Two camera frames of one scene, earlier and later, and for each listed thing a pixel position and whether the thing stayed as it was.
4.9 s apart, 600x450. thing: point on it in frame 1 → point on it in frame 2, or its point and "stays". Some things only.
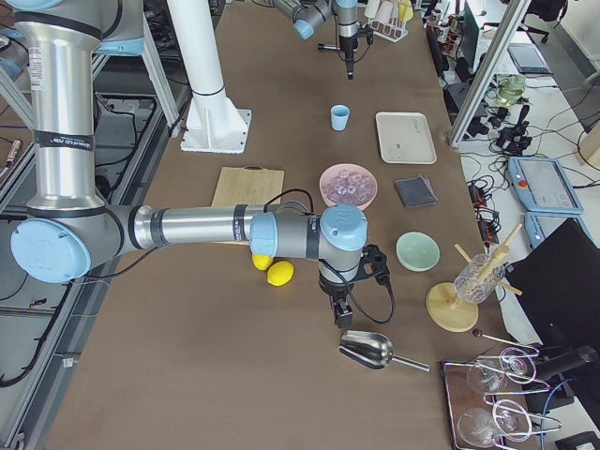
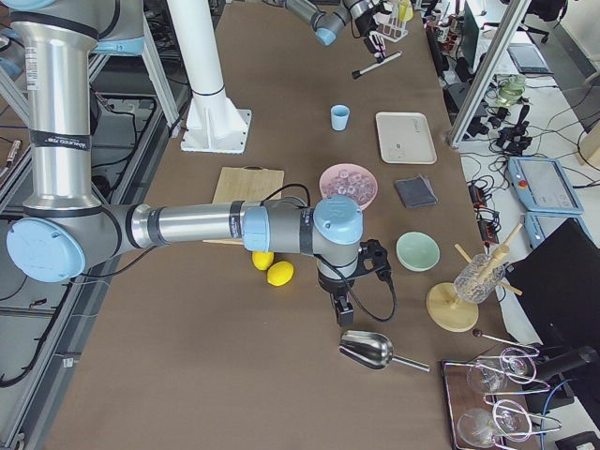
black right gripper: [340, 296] stays
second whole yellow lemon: [279, 273] stays
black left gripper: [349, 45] → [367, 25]
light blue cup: [339, 114] stays
